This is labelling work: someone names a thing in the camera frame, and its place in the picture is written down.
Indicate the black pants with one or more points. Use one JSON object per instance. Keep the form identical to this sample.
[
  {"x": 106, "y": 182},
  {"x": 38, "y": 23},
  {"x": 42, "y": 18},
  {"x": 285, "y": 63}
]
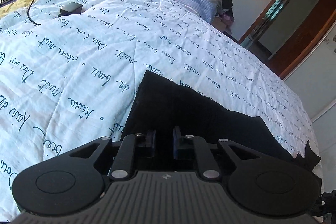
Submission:
[{"x": 161, "y": 105}]

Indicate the black power adapter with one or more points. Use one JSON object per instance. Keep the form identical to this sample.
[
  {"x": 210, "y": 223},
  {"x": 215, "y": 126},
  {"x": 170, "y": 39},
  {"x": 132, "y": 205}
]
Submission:
[{"x": 71, "y": 9}]

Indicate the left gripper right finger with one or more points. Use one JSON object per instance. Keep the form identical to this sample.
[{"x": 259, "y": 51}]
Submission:
[{"x": 176, "y": 141}]

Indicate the white script-print duvet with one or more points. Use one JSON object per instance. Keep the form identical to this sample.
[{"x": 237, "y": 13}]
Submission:
[{"x": 68, "y": 80}]

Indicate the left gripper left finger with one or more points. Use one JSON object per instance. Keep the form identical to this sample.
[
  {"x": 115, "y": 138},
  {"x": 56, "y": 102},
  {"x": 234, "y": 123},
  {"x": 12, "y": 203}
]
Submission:
[{"x": 150, "y": 139}]

